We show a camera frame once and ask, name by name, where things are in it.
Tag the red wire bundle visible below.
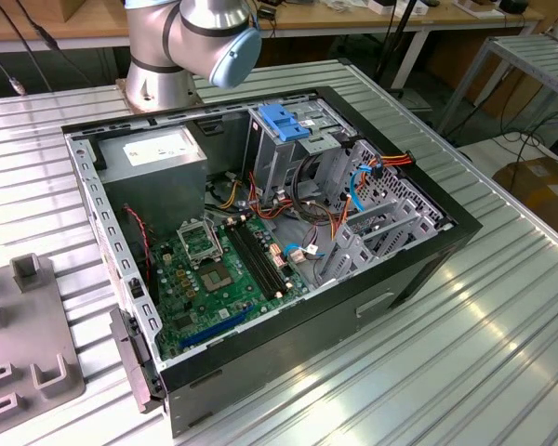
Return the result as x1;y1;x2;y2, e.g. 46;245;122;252
248;171;294;220

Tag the metal slat side table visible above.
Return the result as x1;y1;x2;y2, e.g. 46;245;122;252
439;34;558;136

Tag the grey power supply unit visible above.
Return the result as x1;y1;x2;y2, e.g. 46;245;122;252
95;125;209;233

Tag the orange wire bundle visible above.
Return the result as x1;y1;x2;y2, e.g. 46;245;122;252
306;194;354;243

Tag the metal socket cover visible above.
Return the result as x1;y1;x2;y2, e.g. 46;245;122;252
175;217;224;269

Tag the wooden desk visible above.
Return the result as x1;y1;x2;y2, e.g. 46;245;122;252
0;0;545;55

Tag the blue expansion slot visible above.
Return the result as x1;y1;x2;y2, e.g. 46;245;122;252
179;301;255;352

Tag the grey parts rack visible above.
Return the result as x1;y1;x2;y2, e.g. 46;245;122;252
0;253;87;428

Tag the long blue disk wire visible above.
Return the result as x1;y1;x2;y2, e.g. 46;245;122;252
347;157;382;215

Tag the black RAM slot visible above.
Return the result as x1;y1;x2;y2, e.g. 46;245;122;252
225;221;280;301
239;217;292;295

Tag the grey plastic case handle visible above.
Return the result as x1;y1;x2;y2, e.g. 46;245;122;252
109;306;166;414

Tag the brown cardboard box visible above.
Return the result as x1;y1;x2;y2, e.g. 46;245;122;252
58;0;126;24

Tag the black case fan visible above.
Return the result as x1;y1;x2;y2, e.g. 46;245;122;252
120;203;162;306

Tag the black stand pole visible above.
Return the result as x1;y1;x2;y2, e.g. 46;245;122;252
376;0;418;89

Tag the blue plastic drive latch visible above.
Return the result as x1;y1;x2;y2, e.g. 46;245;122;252
258;104;311;144

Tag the black open PC case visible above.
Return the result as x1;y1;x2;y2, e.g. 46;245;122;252
60;85;485;440

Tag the CPU socket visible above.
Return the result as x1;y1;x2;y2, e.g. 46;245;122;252
197;262;236;294

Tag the flat cardboard box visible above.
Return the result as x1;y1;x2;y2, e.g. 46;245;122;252
492;155;558;224

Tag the yellow wire bundle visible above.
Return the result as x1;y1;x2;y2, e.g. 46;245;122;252
218;179;243;210

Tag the metal optical drive cage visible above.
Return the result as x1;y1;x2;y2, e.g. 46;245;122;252
244;99;360;205

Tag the black cable with metal plug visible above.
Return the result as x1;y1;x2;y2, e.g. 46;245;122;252
0;39;29;98

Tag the green motherboard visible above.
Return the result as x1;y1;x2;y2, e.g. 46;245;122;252
148;216;308;361

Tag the red black fan wire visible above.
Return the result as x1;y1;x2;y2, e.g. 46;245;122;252
122;203;154;284

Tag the black cable bundle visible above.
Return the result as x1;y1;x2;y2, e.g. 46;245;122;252
291;155;336;219

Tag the blue wire with white plug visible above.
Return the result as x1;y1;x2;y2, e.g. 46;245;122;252
282;243;326;264

